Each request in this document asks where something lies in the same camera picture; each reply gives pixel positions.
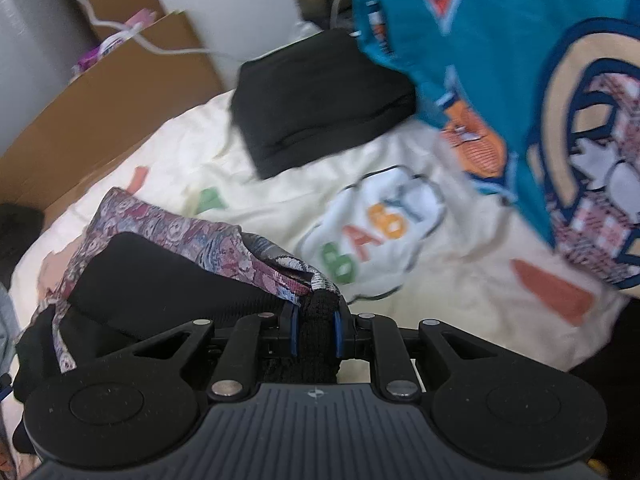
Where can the teal patterned jersey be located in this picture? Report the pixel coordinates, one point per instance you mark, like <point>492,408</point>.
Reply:
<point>539,101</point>

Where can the folded black garment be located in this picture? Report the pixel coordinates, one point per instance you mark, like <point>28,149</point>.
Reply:
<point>316,98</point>

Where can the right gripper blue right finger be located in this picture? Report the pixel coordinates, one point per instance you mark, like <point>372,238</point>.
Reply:
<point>339,333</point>

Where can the white cartoon bed sheet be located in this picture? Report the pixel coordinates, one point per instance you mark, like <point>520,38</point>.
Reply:
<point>446,370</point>

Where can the purple white package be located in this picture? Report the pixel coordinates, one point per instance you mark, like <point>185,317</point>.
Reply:
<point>141,20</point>

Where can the black clothes pile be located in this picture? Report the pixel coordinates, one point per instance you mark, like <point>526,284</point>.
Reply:
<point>20,226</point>

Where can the brown cardboard sheet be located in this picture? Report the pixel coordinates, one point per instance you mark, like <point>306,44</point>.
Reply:
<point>57,130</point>

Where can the black jacket with floral lining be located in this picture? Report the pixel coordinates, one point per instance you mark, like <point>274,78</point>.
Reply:
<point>116,362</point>

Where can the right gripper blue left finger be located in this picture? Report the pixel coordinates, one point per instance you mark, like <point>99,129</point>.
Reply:
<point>293,328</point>

